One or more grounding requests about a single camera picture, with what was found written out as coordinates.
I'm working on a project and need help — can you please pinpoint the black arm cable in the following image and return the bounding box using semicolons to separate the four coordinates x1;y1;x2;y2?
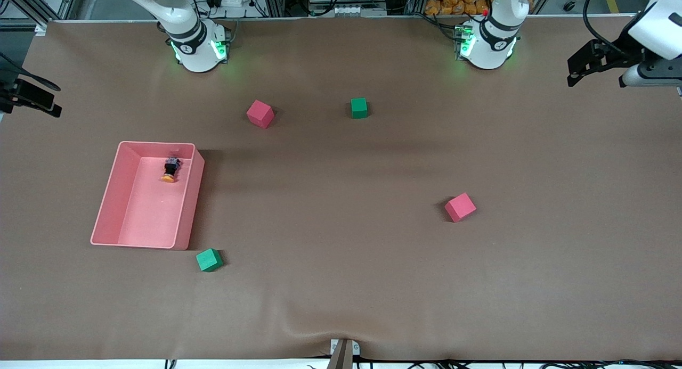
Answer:
582;0;627;47
0;51;61;92

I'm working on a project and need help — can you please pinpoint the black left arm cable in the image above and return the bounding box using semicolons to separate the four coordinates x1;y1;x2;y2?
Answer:
582;0;627;47

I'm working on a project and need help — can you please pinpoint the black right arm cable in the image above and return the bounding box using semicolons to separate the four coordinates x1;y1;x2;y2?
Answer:
0;51;61;92

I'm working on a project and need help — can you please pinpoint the pink foam cube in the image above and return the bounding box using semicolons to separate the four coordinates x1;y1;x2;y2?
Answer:
444;192;477;223
246;100;275;129

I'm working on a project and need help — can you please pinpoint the pink plastic bin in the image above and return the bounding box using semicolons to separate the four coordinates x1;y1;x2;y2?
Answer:
90;141;205;251

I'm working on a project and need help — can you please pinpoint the white terminal strip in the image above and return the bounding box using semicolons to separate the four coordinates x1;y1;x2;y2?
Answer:
309;5;387;17

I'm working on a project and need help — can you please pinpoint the metal table bracket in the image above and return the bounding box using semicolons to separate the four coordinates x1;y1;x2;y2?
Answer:
330;338;361;369

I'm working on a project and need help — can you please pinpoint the bag of orange items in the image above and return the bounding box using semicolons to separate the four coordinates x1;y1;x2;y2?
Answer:
425;0;493;16

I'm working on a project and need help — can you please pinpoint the brown table mat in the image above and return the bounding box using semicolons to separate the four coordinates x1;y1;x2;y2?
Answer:
0;18;682;362

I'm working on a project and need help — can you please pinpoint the orange capped black button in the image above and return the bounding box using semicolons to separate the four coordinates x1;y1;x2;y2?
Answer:
161;157;182;184

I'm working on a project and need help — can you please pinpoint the aluminium frame diagonal profile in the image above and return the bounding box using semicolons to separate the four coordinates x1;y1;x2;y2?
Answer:
0;0;80;29

